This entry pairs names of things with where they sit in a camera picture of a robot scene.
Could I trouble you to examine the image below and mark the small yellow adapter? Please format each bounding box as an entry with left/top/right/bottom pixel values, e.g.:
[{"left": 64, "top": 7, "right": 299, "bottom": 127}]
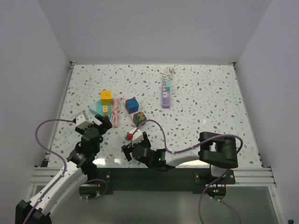
[{"left": 102, "top": 105, "right": 108, "bottom": 116}]

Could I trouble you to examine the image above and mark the blue cube socket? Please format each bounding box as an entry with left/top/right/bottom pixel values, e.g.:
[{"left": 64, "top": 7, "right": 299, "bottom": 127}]
[{"left": 125, "top": 98, "right": 139, "bottom": 114}]

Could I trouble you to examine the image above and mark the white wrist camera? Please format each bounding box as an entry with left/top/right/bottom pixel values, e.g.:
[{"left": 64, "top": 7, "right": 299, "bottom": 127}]
[
  {"left": 74, "top": 111, "right": 92, "bottom": 129},
  {"left": 126, "top": 128, "right": 144, "bottom": 145}
]

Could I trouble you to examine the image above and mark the pink coiled cord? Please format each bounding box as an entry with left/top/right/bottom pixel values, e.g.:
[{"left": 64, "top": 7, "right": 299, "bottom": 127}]
[{"left": 110, "top": 97, "right": 126, "bottom": 128}]

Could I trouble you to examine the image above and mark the striped braided cord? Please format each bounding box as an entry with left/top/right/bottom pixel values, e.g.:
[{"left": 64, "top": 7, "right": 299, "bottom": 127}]
[{"left": 162, "top": 66, "right": 175, "bottom": 82}]

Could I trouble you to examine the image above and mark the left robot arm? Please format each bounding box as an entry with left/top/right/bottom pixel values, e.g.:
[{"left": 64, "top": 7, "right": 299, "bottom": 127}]
[{"left": 15, "top": 112, "right": 112, "bottom": 224}]

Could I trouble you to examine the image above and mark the dark green cube socket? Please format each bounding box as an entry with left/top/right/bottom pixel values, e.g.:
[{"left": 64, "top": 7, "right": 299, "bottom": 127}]
[{"left": 133, "top": 112, "right": 147, "bottom": 126}]

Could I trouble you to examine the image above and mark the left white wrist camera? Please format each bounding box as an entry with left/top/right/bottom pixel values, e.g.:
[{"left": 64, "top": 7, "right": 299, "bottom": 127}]
[{"left": 74, "top": 111, "right": 92, "bottom": 129}]

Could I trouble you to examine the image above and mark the aluminium rail frame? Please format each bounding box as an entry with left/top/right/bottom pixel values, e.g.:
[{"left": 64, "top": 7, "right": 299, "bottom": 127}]
[{"left": 17, "top": 61, "right": 278, "bottom": 224}]

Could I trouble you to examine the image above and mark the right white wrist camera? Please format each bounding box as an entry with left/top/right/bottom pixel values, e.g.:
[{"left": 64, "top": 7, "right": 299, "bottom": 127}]
[{"left": 126, "top": 128, "right": 144, "bottom": 145}]

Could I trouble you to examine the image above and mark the purple power strip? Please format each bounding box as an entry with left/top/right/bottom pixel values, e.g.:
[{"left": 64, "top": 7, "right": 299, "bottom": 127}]
[{"left": 162, "top": 81, "right": 171, "bottom": 109}]

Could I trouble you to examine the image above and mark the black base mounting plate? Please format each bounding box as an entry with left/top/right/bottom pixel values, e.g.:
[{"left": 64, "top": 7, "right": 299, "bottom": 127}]
[{"left": 69, "top": 159, "right": 236, "bottom": 196}]

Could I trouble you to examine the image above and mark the teal power strip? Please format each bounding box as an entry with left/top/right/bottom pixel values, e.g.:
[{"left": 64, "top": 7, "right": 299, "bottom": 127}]
[{"left": 89, "top": 100, "right": 111, "bottom": 118}]

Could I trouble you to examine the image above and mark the yellow cube socket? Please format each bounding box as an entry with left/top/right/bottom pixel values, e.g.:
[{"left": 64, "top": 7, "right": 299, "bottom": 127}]
[{"left": 100, "top": 90, "right": 112, "bottom": 105}]

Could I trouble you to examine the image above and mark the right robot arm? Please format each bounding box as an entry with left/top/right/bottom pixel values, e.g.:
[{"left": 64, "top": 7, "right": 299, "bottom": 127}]
[{"left": 121, "top": 131, "right": 243, "bottom": 183}]

